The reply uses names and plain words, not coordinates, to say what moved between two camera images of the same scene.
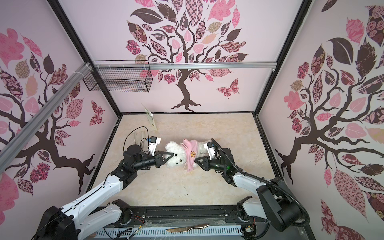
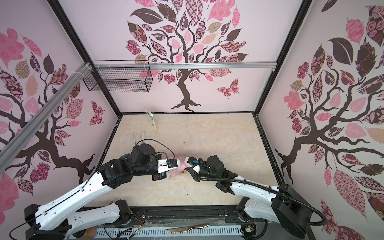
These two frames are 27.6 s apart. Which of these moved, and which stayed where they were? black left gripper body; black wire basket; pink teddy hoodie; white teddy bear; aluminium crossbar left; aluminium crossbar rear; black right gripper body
Moved: white teddy bear; pink teddy hoodie; black left gripper body; black right gripper body
Stayed: aluminium crossbar rear; black wire basket; aluminium crossbar left
